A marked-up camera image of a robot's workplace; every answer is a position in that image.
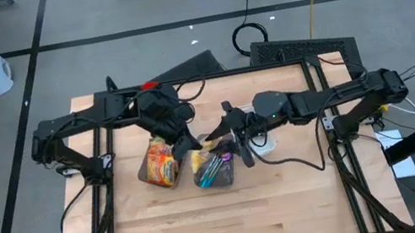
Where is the yellow ramen noodle packet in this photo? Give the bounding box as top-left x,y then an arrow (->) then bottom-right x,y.
187,138 -> 220,175

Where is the white paper sheet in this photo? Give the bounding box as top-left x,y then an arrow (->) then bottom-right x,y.
375,125 -> 415,183

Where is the black wedge panel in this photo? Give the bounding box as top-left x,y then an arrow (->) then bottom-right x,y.
145,47 -> 226,85

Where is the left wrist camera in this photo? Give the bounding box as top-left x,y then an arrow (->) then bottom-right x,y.
136,84 -> 183,123

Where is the purple spoon blue handle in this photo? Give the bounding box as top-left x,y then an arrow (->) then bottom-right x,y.
203,150 -> 239,186

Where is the orange ramen noodle packet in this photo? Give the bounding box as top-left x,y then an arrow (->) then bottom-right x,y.
140,133 -> 184,191

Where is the black perforated panel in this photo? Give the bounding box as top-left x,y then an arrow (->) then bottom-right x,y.
245,24 -> 366,96

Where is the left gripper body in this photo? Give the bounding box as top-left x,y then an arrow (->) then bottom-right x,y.
146,108 -> 201,149

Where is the black hanging cable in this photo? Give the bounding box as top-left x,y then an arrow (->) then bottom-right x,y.
224,0 -> 272,60

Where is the black aluminium table frame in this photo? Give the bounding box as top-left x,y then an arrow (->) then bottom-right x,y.
33,41 -> 415,233

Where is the white plastic bin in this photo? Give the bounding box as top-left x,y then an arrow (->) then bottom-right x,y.
237,99 -> 280,160

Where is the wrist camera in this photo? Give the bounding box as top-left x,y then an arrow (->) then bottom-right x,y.
136,84 -> 183,123
249,87 -> 293,121

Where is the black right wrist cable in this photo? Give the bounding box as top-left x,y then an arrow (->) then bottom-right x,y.
242,90 -> 354,183

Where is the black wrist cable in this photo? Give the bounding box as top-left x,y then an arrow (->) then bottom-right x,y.
242,90 -> 354,183
173,73 -> 211,106

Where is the red plastic cup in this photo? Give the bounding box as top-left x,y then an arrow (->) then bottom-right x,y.
140,79 -> 161,92

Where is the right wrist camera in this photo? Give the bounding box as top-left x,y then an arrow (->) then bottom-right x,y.
249,87 -> 293,121

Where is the grey translucent plastic bin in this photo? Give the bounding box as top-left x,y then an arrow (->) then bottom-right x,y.
185,129 -> 240,194
131,133 -> 187,195

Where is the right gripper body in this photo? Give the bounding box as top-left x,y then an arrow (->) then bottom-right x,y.
220,95 -> 273,172

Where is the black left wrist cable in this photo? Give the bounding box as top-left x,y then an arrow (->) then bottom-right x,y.
173,73 -> 211,106

